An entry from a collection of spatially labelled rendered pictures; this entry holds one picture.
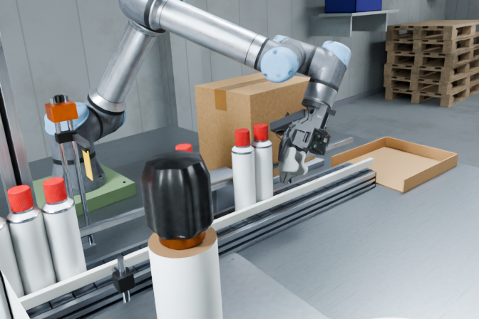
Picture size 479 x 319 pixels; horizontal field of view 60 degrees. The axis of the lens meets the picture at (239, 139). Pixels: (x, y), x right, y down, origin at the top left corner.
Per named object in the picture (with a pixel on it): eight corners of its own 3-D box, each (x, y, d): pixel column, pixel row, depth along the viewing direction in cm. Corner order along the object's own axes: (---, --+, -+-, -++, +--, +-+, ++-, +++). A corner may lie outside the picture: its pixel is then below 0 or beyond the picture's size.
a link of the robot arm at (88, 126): (41, 159, 115) (31, 112, 111) (73, 142, 127) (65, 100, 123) (78, 161, 112) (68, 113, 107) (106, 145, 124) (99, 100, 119)
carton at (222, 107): (253, 186, 119) (249, 94, 111) (200, 167, 136) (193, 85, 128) (315, 158, 139) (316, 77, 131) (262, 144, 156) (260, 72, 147)
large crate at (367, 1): (351, 11, 501) (351, -9, 494) (383, 10, 472) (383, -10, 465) (323, 13, 465) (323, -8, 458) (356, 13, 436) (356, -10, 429)
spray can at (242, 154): (244, 220, 95) (239, 134, 89) (230, 212, 99) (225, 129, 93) (261, 213, 98) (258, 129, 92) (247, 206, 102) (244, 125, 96)
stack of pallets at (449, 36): (421, 83, 674) (427, 20, 644) (484, 90, 609) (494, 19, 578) (378, 99, 587) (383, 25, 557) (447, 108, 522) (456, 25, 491)
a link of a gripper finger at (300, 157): (295, 188, 100) (309, 152, 100) (279, 181, 104) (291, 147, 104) (304, 191, 102) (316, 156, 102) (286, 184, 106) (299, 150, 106)
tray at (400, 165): (403, 193, 116) (404, 179, 115) (331, 167, 136) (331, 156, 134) (456, 165, 133) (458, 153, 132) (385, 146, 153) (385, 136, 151)
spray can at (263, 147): (261, 212, 98) (259, 129, 92) (248, 205, 102) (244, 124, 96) (278, 205, 101) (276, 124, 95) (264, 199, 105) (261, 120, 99)
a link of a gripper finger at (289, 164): (287, 186, 98) (301, 149, 98) (270, 178, 102) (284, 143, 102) (295, 188, 100) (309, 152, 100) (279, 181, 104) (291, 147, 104)
